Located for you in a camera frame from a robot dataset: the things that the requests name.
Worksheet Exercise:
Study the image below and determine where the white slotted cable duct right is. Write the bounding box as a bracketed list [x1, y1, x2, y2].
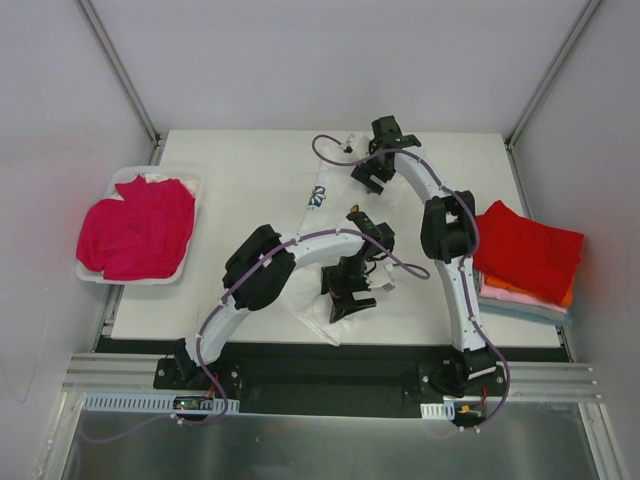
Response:
[420, 401, 455, 421]

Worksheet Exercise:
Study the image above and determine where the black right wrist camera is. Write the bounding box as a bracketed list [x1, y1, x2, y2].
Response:
[371, 115, 402, 141]

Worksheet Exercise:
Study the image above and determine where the blue-grey folded t-shirt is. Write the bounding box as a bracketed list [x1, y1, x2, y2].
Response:
[479, 299, 573, 327]

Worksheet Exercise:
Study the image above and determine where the grey aluminium frame post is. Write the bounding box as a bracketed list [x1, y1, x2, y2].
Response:
[505, 0, 606, 152]

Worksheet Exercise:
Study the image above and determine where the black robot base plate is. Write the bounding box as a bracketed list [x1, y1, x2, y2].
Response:
[153, 343, 506, 418]

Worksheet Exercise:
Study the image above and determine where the pink folded t-shirt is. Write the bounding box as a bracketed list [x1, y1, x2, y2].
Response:
[479, 285, 567, 313]

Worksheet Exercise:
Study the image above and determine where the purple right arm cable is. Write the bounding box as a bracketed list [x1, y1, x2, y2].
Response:
[311, 133, 512, 439]

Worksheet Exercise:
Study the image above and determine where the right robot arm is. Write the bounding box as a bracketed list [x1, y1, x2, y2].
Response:
[352, 133, 496, 395]

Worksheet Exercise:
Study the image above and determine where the white t-shirt with flower print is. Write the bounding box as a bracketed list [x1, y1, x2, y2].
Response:
[280, 167, 428, 346]

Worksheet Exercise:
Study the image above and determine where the red folded t-shirt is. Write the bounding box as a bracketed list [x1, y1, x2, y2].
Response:
[474, 201, 585, 304]

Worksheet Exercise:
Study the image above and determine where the white plastic basket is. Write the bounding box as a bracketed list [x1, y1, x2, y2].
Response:
[73, 163, 207, 287]

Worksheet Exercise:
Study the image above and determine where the magenta t-shirt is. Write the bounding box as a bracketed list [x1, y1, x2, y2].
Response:
[77, 174, 197, 284]

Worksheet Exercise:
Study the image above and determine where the white slotted cable duct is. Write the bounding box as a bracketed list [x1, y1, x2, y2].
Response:
[84, 393, 240, 415]
[420, 401, 455, 421]

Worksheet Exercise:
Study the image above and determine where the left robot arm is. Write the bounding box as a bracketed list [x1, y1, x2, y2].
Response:
[173, 214, 387, 389]

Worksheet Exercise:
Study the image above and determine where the left rear frame post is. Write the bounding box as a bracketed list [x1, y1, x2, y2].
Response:
[74, 0, 162, 147]

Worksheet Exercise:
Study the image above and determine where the white slotted cable duct left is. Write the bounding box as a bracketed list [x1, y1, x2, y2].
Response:
[84, 393, 240, 415]

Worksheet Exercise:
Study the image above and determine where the orange folded t-shirt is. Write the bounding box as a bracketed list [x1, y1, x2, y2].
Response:
[483, 275, 574, 308]

